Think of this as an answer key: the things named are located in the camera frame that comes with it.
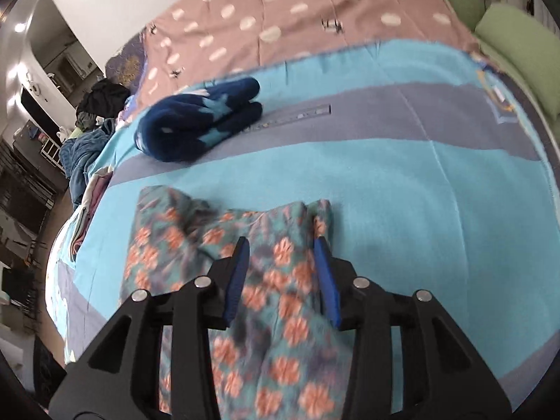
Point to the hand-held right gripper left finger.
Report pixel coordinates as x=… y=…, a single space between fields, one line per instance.
x=234 y=288

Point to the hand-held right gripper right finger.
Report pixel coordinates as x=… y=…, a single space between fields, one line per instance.
x=327 y=280

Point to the teal orange floral garment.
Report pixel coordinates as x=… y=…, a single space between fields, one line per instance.
x=280 y=262

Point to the stack of folded light clothes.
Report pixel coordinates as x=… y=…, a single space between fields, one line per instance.
x=85 y=216

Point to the dark clothes pile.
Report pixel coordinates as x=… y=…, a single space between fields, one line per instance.
x=103 y=100

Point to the turquoise grey striped blanket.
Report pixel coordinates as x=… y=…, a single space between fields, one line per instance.
x=415 y=192

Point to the navy star print garment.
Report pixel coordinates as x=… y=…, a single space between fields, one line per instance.
x=188 y=127

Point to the blue fleece cloth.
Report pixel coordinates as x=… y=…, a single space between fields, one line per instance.
x=81 y=162

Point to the white rack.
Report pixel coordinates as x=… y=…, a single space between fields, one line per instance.
x=51 y=151

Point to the dark cabinet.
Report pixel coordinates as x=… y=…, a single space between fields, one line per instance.
x=30 y=157

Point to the purple patterned pillow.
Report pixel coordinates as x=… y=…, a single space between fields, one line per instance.
x=127 y=61

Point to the pink dotted bedsheet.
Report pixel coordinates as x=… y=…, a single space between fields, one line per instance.
x=297 y=22

